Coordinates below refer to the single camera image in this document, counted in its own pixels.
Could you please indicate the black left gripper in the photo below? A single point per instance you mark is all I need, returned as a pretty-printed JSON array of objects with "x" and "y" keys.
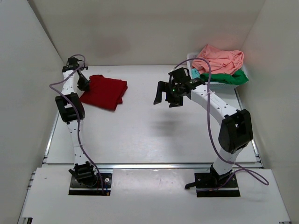
[{"x": 85, "y": 86}]

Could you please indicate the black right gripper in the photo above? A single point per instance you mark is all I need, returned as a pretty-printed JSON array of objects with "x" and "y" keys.
[{"x": 163, "y": 87}]

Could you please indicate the red t-shirt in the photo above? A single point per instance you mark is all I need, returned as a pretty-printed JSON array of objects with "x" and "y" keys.
[{"x": 105, "y": 93}]

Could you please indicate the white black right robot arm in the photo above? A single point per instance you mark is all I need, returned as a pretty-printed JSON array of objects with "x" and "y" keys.
[{"x": 235, "y": 125}]

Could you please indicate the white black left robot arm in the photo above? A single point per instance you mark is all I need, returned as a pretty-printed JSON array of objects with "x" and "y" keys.
[{"x": 72, "y": 114}]

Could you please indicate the teal t-shirt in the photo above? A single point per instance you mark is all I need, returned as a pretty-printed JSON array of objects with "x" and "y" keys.
[{"x": 195, "y": 73}]

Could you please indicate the white plastic laundry basket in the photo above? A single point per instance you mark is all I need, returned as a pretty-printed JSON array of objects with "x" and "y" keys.
[{"x": 213, "y": 85}]

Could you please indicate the pink t-shirt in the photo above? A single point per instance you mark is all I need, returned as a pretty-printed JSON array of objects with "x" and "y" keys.
[{"x": 222, "y": 61}]

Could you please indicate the green t-shirt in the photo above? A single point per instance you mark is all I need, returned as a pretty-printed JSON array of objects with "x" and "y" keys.
[{"x": 238, "y": 77}]

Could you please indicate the aluminium rail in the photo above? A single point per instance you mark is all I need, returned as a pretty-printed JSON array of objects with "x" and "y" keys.
[{"x": 153, "y": 165}]

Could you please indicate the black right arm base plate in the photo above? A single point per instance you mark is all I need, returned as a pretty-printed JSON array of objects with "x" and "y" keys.
[{"x": 207, "y": 186}]

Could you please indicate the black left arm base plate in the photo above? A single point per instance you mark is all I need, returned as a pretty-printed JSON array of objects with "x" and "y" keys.
[{"x": 95, "y": 189}]

